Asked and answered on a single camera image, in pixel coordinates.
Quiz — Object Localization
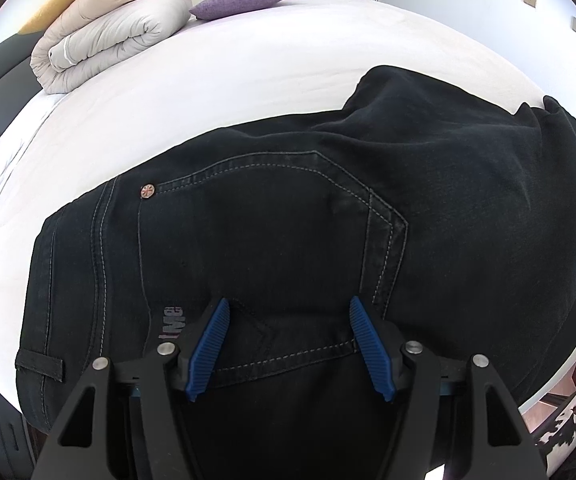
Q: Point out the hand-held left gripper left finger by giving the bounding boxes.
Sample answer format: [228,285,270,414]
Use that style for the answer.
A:
[33,297,231,480]

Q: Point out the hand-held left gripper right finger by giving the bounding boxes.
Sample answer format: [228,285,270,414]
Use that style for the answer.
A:
[349,296,549,480]

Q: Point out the black denim pants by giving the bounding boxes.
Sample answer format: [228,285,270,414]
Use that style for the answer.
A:
[15,65,576,480]

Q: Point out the cow print rug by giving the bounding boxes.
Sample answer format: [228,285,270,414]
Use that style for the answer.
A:
[533,360,576,480]

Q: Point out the white bed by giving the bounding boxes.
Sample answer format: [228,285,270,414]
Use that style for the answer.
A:
[0,0,576,411]

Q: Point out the folded beige duvet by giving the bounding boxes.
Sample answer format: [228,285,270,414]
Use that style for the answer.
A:
[29,0,194,95]

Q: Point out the purple pillow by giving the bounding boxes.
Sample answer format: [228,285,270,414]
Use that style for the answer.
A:
[189,0,300,22]

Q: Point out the yellow pillow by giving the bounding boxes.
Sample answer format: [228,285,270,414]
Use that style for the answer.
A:
[18,0,104,36]

